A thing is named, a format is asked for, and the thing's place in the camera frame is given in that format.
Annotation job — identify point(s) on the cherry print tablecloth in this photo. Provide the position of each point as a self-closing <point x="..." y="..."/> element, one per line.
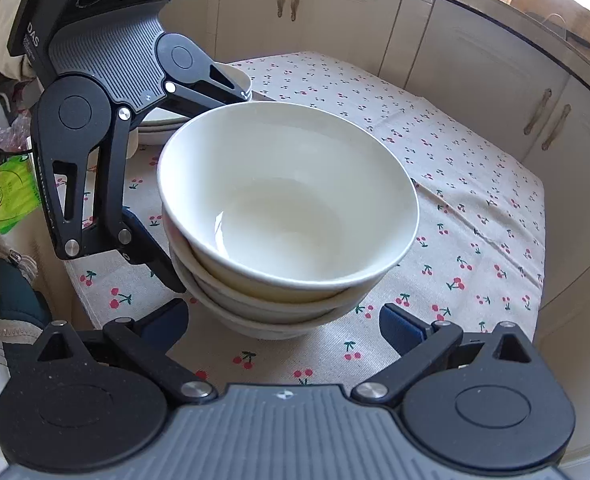
<point x="477" y="257"/>

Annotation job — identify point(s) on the white bowl pink flowers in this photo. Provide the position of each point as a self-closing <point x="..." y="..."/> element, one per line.
<point x="249" y="328"/>

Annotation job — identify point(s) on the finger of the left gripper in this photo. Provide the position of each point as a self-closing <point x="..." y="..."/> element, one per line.
<point x="79" y="140"/>
<point x="193" y="84"/>

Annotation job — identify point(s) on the white kitchen cabinets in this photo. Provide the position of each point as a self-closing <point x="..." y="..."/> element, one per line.
<point x="492" y="71"/>

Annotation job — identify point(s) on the wooden cutting board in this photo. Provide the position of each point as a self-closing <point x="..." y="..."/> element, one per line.
<point x="574" y="17"/>

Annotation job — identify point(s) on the white bowl front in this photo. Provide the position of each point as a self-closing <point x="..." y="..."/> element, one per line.
<point x="249" y="306"/>

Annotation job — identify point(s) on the right gripper blue black left finger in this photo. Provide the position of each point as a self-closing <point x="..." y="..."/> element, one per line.
<point x="123" y="362"/>

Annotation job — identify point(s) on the white plate with fruit print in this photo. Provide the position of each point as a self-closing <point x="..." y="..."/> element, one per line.
<point x="238" y="76"/>

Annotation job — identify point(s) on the right gripper blue black right finger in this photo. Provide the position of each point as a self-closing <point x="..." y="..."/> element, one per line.
<point x="426" y="349"/>

